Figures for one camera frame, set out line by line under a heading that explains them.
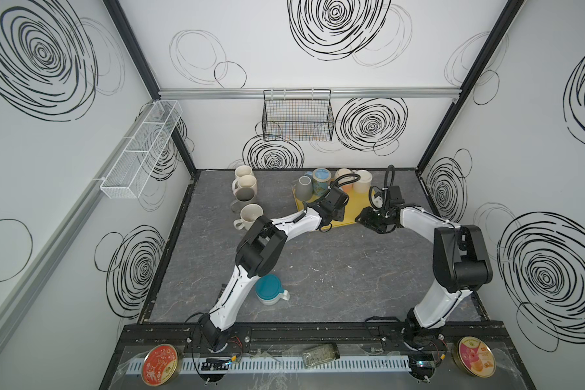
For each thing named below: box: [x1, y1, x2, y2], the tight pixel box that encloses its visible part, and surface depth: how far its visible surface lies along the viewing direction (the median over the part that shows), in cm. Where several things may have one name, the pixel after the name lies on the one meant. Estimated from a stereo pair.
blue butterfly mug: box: [312, 167, 333, 197], surface depth 107 cm
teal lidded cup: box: [255, 273, 291, 306], surface depth 77 cm
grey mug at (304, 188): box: [292, 175, 313, 202], surface depth 107 cm
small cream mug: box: [353, 169, 373, 194], surface depth 111 cm
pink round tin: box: [451, 336, 497, 378], surface depth 69 cm
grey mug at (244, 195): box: [230, 186, 256, 213], surface depth 98 cm
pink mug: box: [232, 174, 258, 196], surface depth 107 cm
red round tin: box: [141, 343, 179, 387], surface depth 68 cm
